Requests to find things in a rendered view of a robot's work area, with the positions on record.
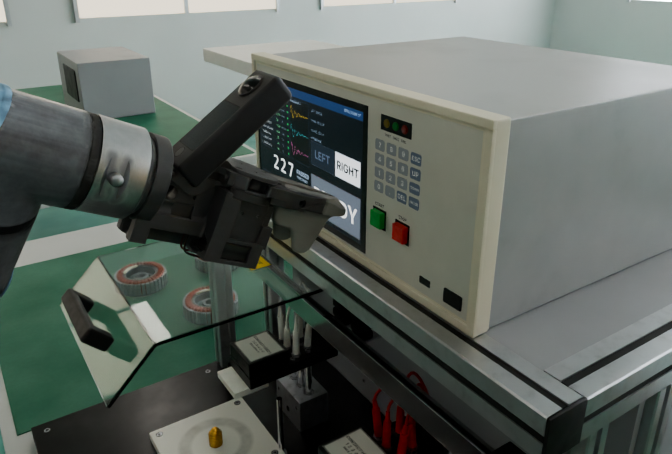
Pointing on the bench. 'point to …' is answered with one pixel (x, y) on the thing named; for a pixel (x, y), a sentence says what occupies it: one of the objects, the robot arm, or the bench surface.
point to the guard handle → (76, 302)
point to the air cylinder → (303, 402)
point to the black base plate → (341, 414)
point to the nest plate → (161, 439)
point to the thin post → (280, 424)
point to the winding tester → (498, 167)
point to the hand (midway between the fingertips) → (336, 202)
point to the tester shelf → (524, 346)
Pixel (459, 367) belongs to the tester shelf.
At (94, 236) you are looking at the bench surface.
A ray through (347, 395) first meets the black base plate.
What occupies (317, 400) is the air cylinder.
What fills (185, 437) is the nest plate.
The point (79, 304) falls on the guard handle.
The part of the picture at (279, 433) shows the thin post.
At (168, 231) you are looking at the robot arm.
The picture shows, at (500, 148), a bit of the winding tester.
